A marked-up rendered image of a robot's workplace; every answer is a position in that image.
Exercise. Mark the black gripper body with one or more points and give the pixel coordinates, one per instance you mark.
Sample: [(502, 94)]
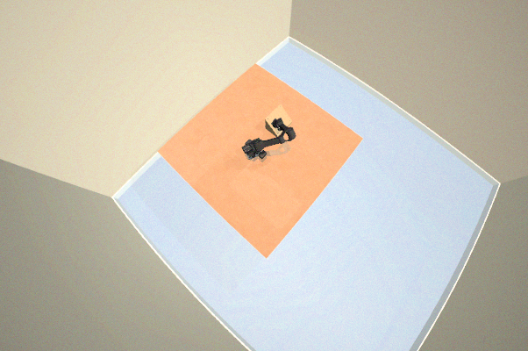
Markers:
[(262, 153)]

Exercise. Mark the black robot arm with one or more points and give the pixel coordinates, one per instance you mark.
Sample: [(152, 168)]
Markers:
[(257, 144)]

